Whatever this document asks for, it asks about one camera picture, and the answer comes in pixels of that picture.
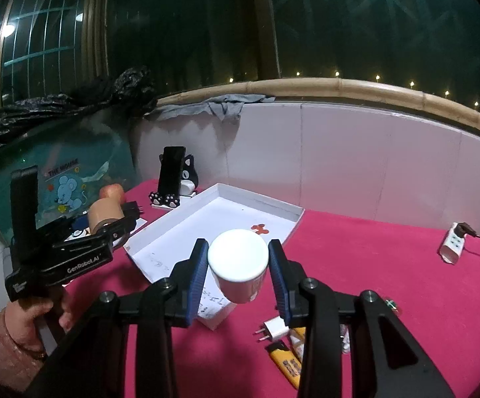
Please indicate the bamboo rail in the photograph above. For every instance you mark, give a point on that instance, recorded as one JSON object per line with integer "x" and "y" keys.
{"x": 302, "y": 88}

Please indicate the cartoon mouse poster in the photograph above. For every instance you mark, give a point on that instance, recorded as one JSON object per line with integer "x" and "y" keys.
{"x": 73, "y": 163}

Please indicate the black smartphone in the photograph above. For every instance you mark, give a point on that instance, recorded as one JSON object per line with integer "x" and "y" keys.
{"x": 171, "y": 170}

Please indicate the pink red tablecloth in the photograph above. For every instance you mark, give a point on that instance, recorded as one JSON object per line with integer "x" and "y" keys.
{"x": 439, "y": 303}

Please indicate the beige tape roll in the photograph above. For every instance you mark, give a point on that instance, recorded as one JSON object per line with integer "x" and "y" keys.
{"x": 102, "y": 213}

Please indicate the grey cloth on rail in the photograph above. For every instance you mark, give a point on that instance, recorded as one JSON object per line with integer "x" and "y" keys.
{"x": 223, "y": 107}

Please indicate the white plastic cup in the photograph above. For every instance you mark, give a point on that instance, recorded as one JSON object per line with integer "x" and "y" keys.
{"x": 238, "y": 261}

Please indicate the red green cylindrical can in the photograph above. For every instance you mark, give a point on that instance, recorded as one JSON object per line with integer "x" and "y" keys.
{"x": 393, "y": 306}

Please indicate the person's left hand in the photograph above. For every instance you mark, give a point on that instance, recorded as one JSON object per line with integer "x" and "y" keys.
{"x": 20, "y": 318}

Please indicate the black power adapter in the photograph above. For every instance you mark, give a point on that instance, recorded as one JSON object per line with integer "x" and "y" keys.
{"x": 132, "y": 210}

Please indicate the white power strip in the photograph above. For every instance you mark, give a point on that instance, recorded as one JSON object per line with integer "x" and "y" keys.
{"x": 453, "y": 244}

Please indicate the small eye drop bottle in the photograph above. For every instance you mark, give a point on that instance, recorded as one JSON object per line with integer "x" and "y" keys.
{"x": 345, "y": 339}

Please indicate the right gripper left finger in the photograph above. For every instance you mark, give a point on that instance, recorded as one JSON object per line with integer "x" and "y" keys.
{"x": 91, "y": 360}

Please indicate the white cardboard tray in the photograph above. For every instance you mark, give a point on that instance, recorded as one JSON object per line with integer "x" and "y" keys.
{"x": 156, "y": 247}

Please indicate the yellow lighter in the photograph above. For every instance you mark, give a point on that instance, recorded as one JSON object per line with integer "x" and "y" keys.
{"x": 286, "y": 361}
{"x": 297, "y": 339}

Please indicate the black plastic bag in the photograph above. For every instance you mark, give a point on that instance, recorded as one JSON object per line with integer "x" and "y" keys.
{"x": 129, "y": 95}

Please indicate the black cat phone stand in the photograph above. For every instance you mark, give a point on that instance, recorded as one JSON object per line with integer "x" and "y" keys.
{"x": 188, "y": 185}

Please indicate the white usb charger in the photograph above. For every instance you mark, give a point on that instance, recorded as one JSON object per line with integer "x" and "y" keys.
{"x": 272, "y": 330}

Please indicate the red apple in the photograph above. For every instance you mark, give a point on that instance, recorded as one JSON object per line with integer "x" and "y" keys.
{"x": 114, "y": 193}

